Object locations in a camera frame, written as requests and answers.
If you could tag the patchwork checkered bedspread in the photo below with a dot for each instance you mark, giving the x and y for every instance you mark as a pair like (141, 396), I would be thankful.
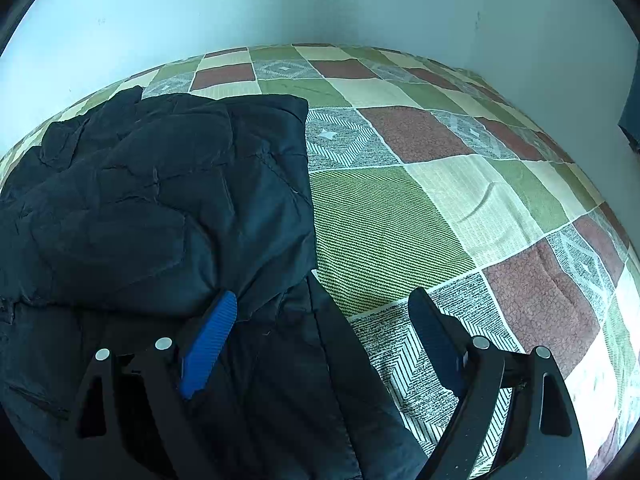
(400, 210)

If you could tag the dark navy padded jacket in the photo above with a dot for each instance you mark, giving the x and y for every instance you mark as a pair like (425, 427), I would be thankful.
(150, 200)

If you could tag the dark teal cloth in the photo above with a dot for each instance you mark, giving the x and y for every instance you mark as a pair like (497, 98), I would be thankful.
(631, 127)

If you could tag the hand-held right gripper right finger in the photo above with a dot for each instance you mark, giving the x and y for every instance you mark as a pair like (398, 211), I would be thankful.
(434, 330)

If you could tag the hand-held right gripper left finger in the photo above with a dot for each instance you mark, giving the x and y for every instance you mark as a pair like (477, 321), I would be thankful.
(212, 335)

